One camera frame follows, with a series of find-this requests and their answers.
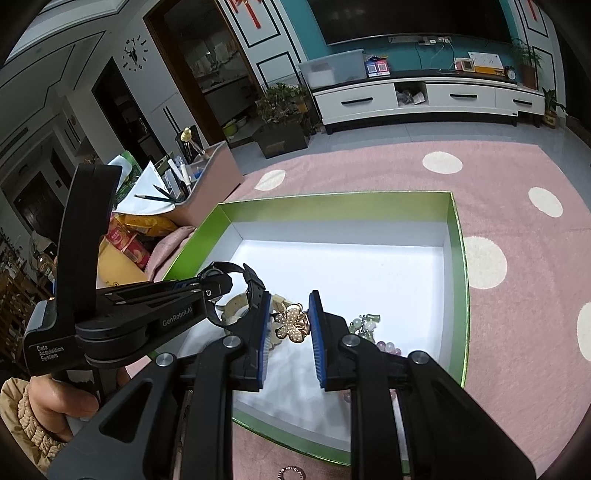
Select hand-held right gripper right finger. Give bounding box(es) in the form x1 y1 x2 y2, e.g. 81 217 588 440
308 290 539 480

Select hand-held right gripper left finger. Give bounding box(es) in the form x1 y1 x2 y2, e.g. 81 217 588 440
46 291 274 480

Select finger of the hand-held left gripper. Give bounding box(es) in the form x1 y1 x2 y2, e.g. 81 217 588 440
150 298 222 346
96 269 235 309

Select gold pearl flower brooch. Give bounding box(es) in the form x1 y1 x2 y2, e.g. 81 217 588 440
273 303 315 344

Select cream wrist watch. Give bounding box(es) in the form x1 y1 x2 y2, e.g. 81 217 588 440
217 293 301 348

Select black wrist watch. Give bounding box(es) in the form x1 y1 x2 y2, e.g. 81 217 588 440
198 261 269 329

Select pale pink bead bracelet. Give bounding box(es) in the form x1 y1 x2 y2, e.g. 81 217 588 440
344 339 408 403

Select green cardboard box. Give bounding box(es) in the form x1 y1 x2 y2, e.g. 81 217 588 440
161 191 469 468

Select person's left forearm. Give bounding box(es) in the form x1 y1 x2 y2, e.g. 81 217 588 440
0 377 70 474

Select person's left hand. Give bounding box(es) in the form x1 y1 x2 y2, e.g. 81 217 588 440
28 371 100 438

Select orange snack bag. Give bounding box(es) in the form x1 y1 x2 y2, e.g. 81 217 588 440
106 215 179 271

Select white paper sheets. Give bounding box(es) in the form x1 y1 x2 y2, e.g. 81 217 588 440
113 154 179 216

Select pink desk organiser box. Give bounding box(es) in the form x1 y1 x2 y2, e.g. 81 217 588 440
171 141 243 228

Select large bushy planter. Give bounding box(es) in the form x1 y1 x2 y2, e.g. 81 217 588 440
254 83 311 160

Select clear plastic storage box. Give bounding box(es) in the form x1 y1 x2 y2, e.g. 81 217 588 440
299 50 368 88

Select white tv cabinet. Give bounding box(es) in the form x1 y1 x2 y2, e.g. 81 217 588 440
311 69 546 136

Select desk calendar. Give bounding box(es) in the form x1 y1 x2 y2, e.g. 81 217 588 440
455 52 502 75

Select small potted plant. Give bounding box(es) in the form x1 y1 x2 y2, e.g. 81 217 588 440
542 88 567 128

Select tall potted plant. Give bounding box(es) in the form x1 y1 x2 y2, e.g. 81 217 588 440
512 39 541 90

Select black wall clock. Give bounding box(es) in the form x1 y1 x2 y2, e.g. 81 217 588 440
122 37 151 73

